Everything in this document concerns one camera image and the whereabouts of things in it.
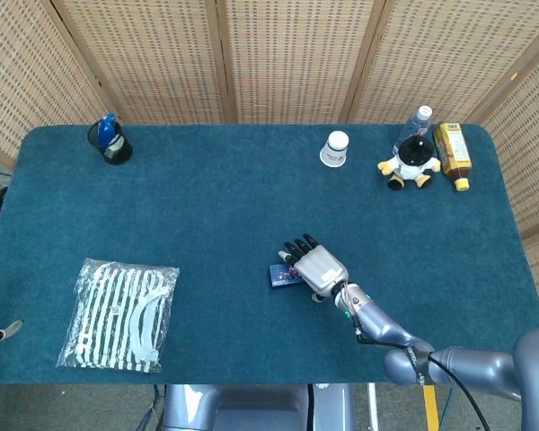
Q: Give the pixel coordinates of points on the black grey left robot hand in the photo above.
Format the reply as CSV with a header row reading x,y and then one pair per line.
x,y
11,328

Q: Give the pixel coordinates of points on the blue glasses case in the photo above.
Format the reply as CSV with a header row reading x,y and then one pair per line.
x,y
280,276

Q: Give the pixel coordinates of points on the metal table leg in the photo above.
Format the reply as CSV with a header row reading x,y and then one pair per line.
x,y
373,408

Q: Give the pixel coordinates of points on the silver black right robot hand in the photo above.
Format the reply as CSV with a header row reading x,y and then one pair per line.
x,y
319,269

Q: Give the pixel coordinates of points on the white paper cup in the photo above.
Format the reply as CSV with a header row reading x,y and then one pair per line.
x,y
334,150

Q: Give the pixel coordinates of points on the black white penguin plush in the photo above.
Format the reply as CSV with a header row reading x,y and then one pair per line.
x,y
413,157

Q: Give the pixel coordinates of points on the clear plastic water bottle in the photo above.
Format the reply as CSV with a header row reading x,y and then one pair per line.
x,y
415,123

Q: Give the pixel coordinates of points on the bamboo folding screen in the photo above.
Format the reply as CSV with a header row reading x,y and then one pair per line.
x,y
292,58

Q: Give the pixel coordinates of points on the yellow label tea bottle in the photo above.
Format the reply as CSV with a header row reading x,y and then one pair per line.
x,y
453,150

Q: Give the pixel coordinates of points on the blue carpet table cover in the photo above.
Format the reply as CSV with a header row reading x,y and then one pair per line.
x,y
206,202

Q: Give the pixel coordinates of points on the black mesh pen holder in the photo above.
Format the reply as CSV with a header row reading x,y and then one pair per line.
x,y
117,155

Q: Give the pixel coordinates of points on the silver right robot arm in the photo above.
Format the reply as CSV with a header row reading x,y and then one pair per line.
x,y
386,328

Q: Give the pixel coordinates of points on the striped item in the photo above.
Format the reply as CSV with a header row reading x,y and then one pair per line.
x,y
117,314

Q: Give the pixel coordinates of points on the yellow floor tape strip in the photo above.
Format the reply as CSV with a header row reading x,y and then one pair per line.
x,y
430,413

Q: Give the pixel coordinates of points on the silver robot torso base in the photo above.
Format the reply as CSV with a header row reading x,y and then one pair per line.
x,y
251,408

